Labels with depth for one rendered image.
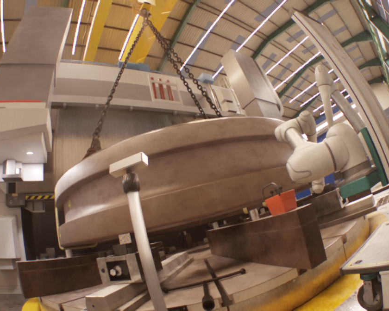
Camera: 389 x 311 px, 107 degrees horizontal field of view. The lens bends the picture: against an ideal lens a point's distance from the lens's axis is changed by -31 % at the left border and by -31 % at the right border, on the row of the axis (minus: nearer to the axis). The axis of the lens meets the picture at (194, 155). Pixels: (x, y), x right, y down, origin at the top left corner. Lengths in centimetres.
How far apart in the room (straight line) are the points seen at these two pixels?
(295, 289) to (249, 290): 35
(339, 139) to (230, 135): 130
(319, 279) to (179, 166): 156
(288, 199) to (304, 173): 43
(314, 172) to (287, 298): 88
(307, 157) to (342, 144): 18
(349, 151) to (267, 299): 99
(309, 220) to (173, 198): 110
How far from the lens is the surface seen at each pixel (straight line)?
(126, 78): 830
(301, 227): 126
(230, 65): 762
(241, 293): 134
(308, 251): 129
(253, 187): 196
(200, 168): 201
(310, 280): 161
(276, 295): 147
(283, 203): 135
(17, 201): 444
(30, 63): 435
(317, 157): 97
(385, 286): 109
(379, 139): 109
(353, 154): 101
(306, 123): 157
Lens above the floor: 75
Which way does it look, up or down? 20 degrees up
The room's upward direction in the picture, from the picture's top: 15 degrees counter-clockwise
